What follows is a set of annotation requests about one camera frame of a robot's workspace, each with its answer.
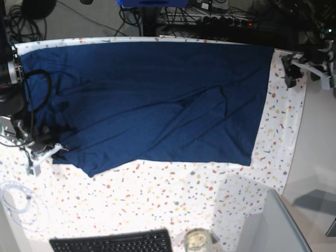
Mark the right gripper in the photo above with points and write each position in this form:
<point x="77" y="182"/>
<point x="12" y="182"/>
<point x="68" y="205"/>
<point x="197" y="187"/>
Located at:
<point x="42" y="141"/>

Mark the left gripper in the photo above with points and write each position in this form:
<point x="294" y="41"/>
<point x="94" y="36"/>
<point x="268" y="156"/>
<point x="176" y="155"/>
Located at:
<point x="312" y="60"/>

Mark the navy blue t-shirt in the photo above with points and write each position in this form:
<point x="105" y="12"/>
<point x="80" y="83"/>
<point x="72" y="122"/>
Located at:
<point x="114" y="103"/>

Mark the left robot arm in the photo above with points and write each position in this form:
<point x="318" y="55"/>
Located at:
<point x="316" y="20"/>

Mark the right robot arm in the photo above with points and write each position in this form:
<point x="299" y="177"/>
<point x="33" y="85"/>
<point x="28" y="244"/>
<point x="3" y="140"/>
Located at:
<point x="18" y="122"/>

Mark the terrazzo pattern table cover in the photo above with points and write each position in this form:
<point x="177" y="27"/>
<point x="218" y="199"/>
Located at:
<point x="63" y="201"/>

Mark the black computer keyboard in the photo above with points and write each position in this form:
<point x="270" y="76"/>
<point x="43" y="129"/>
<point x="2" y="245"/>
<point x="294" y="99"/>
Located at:
<point x="154" y="240"/>

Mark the blue box with oval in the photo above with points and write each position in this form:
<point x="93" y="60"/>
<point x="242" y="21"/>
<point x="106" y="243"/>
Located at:
<point x="155" y="3"/>

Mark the grey laptop computer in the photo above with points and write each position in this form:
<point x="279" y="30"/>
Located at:
<point x="273" y="229"/>

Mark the clear glass jar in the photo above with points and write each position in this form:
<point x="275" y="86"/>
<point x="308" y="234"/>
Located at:
<point x="198" y="240"/>

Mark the black wire rack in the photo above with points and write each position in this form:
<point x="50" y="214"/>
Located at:
<point x="197" y="16"/>

